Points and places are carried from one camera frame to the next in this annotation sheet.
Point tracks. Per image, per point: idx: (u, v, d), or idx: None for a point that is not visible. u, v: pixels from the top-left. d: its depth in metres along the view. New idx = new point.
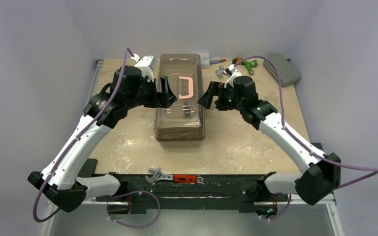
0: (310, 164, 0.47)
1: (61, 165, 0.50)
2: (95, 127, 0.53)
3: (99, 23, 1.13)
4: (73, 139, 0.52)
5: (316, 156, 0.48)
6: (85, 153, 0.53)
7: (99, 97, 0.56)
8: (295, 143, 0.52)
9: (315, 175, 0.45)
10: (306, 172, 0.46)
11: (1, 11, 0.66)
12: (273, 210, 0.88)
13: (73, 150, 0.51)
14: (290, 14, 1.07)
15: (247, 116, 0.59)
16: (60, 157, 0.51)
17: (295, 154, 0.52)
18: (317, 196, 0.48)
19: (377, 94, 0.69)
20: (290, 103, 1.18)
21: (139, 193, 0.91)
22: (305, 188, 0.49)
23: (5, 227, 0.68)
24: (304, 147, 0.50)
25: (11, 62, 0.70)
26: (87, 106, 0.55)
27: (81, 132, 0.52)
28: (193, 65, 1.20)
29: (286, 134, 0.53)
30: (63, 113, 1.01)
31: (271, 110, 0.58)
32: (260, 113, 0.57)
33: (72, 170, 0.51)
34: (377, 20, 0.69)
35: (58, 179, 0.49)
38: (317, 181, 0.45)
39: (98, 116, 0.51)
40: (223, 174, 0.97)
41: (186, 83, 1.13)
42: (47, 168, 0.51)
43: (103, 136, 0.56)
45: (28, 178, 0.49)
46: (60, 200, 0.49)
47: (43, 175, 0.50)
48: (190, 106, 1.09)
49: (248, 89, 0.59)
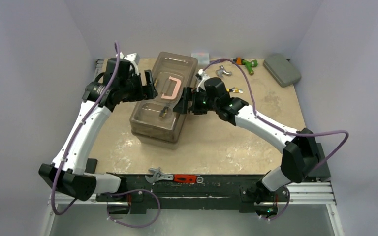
0: (288, 143, 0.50)
1: (71, 150, 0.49)
2: (99, 108, 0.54)
3: (98, 23, 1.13)
4: (78, 124, 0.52)
5: (290, 134, 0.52)
6: (92, 137, 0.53)
7: (94, 83, 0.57)
8: (268, 127, 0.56)
9: (293, 152, 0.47)
10: (284, 152, 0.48)
11: (1, 12, 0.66)
12: (273, 210, 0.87)
13: (81, 133, 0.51)
14: (290, 14, 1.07)
15: (222, 114, 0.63)
16: (69, 141, 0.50)
17: (271, 136, 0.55)
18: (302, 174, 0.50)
19: (377, 95, 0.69)
20: (290, 103, 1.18)
21: (139, 192, 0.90)
22: (289, 168, 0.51)
23: (5, 227, 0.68)
24: (278, 129, 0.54)
25: (10, 62, 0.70)
26: (86, 93, 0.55)
27: (86, 115, 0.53)
28: (187, 69, 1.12)
29: (260, 122, 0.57)
30: (63, 113, 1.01)
31: (243, 105, 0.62)
32: (234, 109, 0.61)
33: (82, 154, 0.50)
34: (377, 21, 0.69)
35: (72, 163, 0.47)
38: (297, 156, 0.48)
39: (100, 98, 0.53)
40: (223, 174, 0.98)
41: (173, 85, 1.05)
42: (57, 157, 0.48)
43: (105, 121, 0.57)
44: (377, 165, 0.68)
45: (39, 171, 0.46)
46: (78, 185, 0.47)
47: (54, 164, 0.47)
48: (168, 107, 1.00)
49: (219, 90, 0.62)
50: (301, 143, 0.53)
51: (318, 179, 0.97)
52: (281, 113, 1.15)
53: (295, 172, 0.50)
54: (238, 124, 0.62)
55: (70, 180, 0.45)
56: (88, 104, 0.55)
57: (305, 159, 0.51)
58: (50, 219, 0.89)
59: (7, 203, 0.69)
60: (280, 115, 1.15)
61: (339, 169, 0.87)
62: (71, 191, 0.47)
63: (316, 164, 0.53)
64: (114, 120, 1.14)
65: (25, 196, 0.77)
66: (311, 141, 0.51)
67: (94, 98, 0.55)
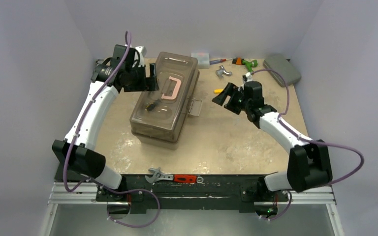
0: (297, 147, 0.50)
1: (83, 126, 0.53)
2: (108, 88, 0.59)
3: (99, 23, 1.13)
4: (88, 103, 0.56)
5: (302, 139, 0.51)
6: (101, 115, 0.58)
7: (102, 66, 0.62)
8: (285, 131, 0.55)
9: (299, 156, 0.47)
10: (292, 155, 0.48)
11: (1, 12, 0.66)
12: (273, 210, 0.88)
13: (92, 110, 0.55)
14: (290, 14, 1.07)
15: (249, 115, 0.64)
16: (80, 118, 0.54)
17: (285, 140, 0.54)
18: (305, 184, 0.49)
19: None
20: (289, 103, 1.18)
21: (139, 192, 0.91)
22: (294, 175, 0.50)
23: (5, 227, 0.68)
24: (294, 134, 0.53)
25: (11, 63, 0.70)
26: (95, 73, 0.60)
27: (96, 94, 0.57)
28: (187, 69, 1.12)
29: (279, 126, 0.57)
30: (63, 113, 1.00)
31: (272, 111, 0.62)
32: (262, 112, 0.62)
33: (93, 131, 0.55)
34: (377, 20, 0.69)
35: (84, 138, 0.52)
38: (301, 160, 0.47)
39: (109, 78, 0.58)
40: (223, 174, 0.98)
41: (173, 85, 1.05)
42: (70, 133, 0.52)
43: (112, 101, 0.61)
44: None
45: (52, 146, 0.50)
46: (88, 160, 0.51)
47: (67, 139, 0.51)
48: (168, 107, 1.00)
49: (256, 92, 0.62)
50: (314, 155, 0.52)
51: None
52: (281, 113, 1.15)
53: (297, 179, 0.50)
54: (261, 127, 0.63)
55: (81, 154, 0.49)
56: (97, 84, 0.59)
57: (313, 170, 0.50)
58: (50, 219, 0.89)
59: (7, 203, 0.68)
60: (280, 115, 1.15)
61: (339, 168, 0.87)
62: (83, 165, 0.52)
63: (325, 182, 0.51)
64: (114, 120, 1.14)
65: (25, 196, 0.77)
66: (325, 154, 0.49)
67: (102, 78, 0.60)
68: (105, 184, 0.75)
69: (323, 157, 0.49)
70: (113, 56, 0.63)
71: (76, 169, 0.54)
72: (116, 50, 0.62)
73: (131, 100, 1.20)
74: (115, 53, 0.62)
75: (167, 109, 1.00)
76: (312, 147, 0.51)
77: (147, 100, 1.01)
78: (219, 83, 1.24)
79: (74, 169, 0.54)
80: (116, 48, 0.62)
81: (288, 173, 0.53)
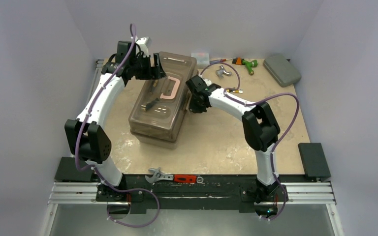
0: (246, 112, 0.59)
1: (94, 107, 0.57)
2: (116, 78, 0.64)
3: (98, 23, 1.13)
4: (99, 89, 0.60)
5: (249, 105, 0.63)
6: (111, 101, 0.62)
7: (109, 62, 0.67)
8: (235, 103, 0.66)
9: (249, 119, 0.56)
10: (245, 122, 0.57)
11: (1, 14, 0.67)
12: (273, 210, 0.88)
13: (103, 95, 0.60)
14: (290, 14, 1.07)
15: (199, 97, 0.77)
16: (92, 102, 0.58)
17: (236, 110, 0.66)
18: (261, 141, 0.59)
19: (377, 96, 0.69)
20: (289, 104, 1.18)
21: (139, 192, 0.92)
22: (249, 135, 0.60)
23: (5, 227, 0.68)
24: (241, 103, 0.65)
25: (11, 64, 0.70)
26: (104, 68, 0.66)
27: (106, 82, 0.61)
28: (186, 67, 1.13)
29: (227, 100, 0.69)
30: (63, 112, 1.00)
31: (216, 88, 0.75)
32: (208, 92, 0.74)
33: (103, 112, 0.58)
34: (376, 21, 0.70)
35: (96, 118, 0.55)
38: (253, 124, 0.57)
39: (117, 69, 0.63)
40: (223, 174, 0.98)
41: (172, 85, 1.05)
42: (82, 113, 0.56)
43: (120, 90, 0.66)
44: None
45: (66, 126, 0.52)
46: (99, 138, 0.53)
47: (78, 119, 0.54)
48: (167, 107, 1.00)
49: (194, 80, 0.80)
50: (262, 115, 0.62)
51: (318, 179, 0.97)
52: (281, 113, 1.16)
53: (253, 137, 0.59)
54: (214, 105, 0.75)
55: (93, 130, 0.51)
56: (107, 75, 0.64)
57: (264, 128, 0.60)
58: (50, 219, 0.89)
59: (7, 203, 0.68)
60: (280, 115, 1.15)
61: (340, 169, 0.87)
62: (92, 145, 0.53)
63: (276, 133, 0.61)
64: (114, 120, 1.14)
65: (25, 195, 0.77)
66: (269, 112, 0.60)
67: (110, 72, 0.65)
68: (110, 179, 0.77)
69: (268, 116, 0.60)
70: (118, 52, 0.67)
71: (85, 154, 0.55)
72: (120, 46, 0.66)
73: (131, 101, 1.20)
74: (119, 50, 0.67)
75: (167, 109, 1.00)
76: (258, 109, 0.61)
77: (146, 101, 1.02)
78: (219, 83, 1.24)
79: (82, 154, 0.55)
80: (119, 45, 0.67)
81: (247, 140, 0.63)
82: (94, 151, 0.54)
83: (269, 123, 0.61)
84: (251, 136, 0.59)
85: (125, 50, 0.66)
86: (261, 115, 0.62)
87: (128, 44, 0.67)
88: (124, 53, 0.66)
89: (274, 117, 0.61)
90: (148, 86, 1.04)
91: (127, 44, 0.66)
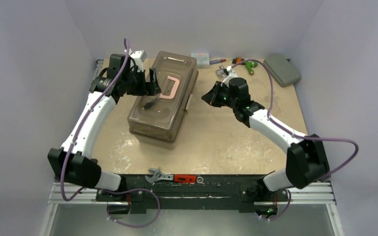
0: (293, 145, 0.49)
1: (80, 134, 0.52)
2: (106, 98, 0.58)
3: (98, 23, 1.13)
4: (86, 111, 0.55)
5: (297, 137, 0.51)
6: (99, 124, 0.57)
7: (99, 77, 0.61)
8: (278, 130, 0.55)
9: (297, 154, 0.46)
10: (291, 155, 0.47)
11: (1, 14, 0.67)
12: (273, 210, 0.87)
13: (90, 118, 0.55)
14: (290, 14, 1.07)
15: (238, 114, 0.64)
16: (78, 128, 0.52)
17: (279, 138, 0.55)
18: (305, 180, 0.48)
19: (377, 96, 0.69)
20: (289, 103, 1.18)
21: (139, 192, 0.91)
22: (292, 170, 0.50)
23: (4, 227, 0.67)
24: (288, 131, 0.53)
25: (10, 64, 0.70)
26: (92, 85, 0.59)
27: (95, 103, 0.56)
28: (186, 67, 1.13)
29: (271, 124, 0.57)
30: (62, 112, 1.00)
31: (260, 108, 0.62)
32: (249, 111, 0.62)
33: (89, 139, 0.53)
34: (377, 21, 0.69)
35: (81, 147, 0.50)
38: (300, 160, 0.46)
39: (107, 88, 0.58)
40: (223, 174, 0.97)
41: (172, 85, 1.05)
42: (67, 141, 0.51)
43: (110, 110, 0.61)
44: None
45: (49, 154, 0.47)
46: (84, 169, 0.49)
47: (63, 148, 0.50)
48: (166, 107, 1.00)
49: (242, 91, 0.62)
50: (309, 150, 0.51)
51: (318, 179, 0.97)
52: (281, 113, 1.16)
53: (297, 175, 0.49)
54: (252, 126, 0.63)
55: (78, 162, 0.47)
56: (95, 95, 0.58)
57: (311, 166, 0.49)
58: (50, 219, 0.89)
59: (7, 202, 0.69)
60: (280, 115, 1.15)
61: (339, 169, 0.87)
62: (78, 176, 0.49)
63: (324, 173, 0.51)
64: (114, 120, 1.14)
65: (26, 196, 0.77)
66: (321, 148, 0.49)
67: (99, 89, 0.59)
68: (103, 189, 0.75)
69: (319, 152, 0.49)
70: (110, 66, 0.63)
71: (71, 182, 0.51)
72: (113, 60, 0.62)
73: (131, 101, 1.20)
74: (111, 64, 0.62)
75: (166, 109, 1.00)
76: (307, 142, 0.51)
77: (144, 100, 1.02)
78: None
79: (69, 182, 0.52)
80: (112, 59, 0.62)
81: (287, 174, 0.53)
82: (79, 182, 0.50)
83: (317, 160, 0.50)
84: (294, 172, 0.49)
85: (117, 65, 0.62)
86: (310, 150, 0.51)
87: (121, 58, 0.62)
88: (116, 68, 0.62)
89: (324, 155, 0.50)
90: None
91: (121, 57, 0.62)
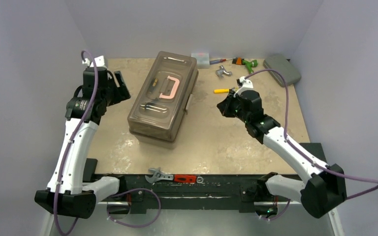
0: (313, 176, 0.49)
1: (65, 171, 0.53)
2: (85, 125, 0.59)
3: (98, 23, 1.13)
4: (67, 144, 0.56)
5: (318, 167, 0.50)
6: (83, 154, 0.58)
7: (75, 99, 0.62)
8: (299, 156, 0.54)
9: (317, 186, 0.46)
10: (310, 186, 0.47)
11: (1, 14, 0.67)
12: (273, 210, 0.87)
13: (73, 152, 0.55)
14: (290, 14, 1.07)
15: (251, 130, 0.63)
16: (61, 164, 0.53)
17: (299, 165, 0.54)
18: (323, 210, 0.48)
19: (377, 95, 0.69)
20: (289, 103, 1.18)
21: (139, 192, 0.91)
22: (310, 198, 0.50)
23: (5, 227, 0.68)
24: (307, 159, 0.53)
25: (10, 64, 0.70)
26: (69, 111, 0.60)
27: (74, 133, 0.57)
28: (186, 67, 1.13)
29: (288, 147, 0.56)
30: (62, 112, 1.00)
31: (274, 125, 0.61)
32: (264, 128, 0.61)
33: (76, 173, 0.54)
34: (377, 21, 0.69)
35: (68, 185, 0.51)
38: (321, 191, 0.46)
39: (85, 114, 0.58)
40: (223, 174, 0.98)
41: (172, 85, 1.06)
42: (52, 181, 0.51)
43: (92, 134, 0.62)
44: None
45: (35, 198, 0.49)
46: (76, 205, 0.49)
47: (49, 189, 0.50)
48: (166, 107, 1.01)
49: (255, 105, 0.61)
50: (329, 178, 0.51)
51: None
52: (281, 113, 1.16)
53: (314, 204, 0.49)
54: (265, 143, 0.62)
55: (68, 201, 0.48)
56: (73, 122, 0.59)
57: (330, 195, 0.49)
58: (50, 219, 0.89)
59: (7, 202, 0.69)
60: (280, 115, 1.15)
61: None
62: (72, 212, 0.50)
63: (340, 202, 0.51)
64: (114, 120, 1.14)
65: (26, 196, 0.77)
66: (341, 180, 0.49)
67: (78, 113, 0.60)
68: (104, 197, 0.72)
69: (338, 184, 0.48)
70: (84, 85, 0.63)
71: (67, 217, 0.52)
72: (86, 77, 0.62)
73: (131, 101, 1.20)
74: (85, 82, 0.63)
75: (166, 109, 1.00)
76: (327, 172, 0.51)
77: (145, 100, 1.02)
78: (219, 83, 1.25)
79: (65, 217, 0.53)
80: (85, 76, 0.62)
81: (303, 200, 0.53)
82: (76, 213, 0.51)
83: (336, 189, 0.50)
84: (312, 200, 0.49)
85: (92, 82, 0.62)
86: (329, 179, 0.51)
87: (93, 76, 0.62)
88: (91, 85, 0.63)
89: (344, 186, 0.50)
90: (148, 86, 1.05)
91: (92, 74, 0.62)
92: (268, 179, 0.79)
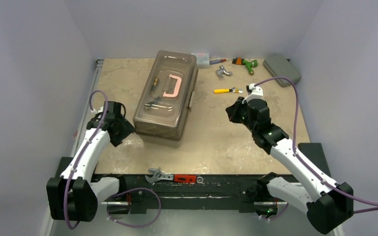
0: (323, 194, 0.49)
1: (80, 162, 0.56)
2: (102, 131, 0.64)
3: (98, 23, 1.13)
4: (85, 142, 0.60)
5: (327, 185, 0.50)
6: (96, 155, 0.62)
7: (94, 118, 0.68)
8: (308, 172, 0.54)
9: (326, 204, 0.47)
10: (319, 204, 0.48)
11: (1, 14, 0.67)
12: (273, 210, 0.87)
13: (88, 149, 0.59)
14: (290, 15, 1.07)
15: (258, 139, 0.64)
16: (77, 157, 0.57)
17: (307, 182, 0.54)
18: (328, 225, 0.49)
19: (377, 96, 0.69)
20: (289, 103, 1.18)
21: (139, 192, 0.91)
22: (317, 214, 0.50)
23: (5, 227, 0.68)
24: (315, 174, 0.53)
25: (10, 63, 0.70)
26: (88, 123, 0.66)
27: (92, 136, 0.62)
28: (187, 66, 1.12)
29: (297, 161, 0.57)
30: (62, 112, 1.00)
31: (283, 136, 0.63)
32: (270, 138, 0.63)
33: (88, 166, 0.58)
34: (377, 21, 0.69)
35: (80, 173, 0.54)
38: (329, 209, 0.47)
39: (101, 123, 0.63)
40: (223, 174, 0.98)
41: (174, 83, 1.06)
42: (67, 170, 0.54)
43: (105, 143, 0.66)
44: None
45: (48, 185, 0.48)
46: (85, 196, 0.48)
47: (63, 176, 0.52)
48: (171, 105, 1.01)
49: (262, 114, 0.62)
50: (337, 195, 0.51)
51: None
52: (281, 113, 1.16)
53: (321, 221, 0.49)
54: (272, 154, 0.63)
55: (79, 188, 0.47)
56: (90, 131, 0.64)
57: (338, 212, 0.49)
58: (50, 219, 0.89)
59: (7, 202, 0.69)
60: (280, 115, 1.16)
61: (339, 170, 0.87)
62: (78, 203, 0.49)
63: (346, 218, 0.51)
64: None
65: (25, 196, 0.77)
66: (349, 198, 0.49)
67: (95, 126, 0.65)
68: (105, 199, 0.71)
69: (346, 202, 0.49)
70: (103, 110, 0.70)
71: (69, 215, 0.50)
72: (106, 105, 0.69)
73: (131, 101, 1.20)
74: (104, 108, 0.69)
75: (171, 107, 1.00)
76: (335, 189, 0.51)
77: (147, 99, 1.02)
78: (219, 83, 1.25)
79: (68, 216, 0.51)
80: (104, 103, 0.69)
81: (308, 214, 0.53)
82: (78, 214, 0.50)
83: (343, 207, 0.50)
84: (319, 216, 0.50)
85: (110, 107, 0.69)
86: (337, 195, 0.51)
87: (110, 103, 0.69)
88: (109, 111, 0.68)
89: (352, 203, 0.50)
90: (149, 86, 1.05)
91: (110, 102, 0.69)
92: (269, 180, 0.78)
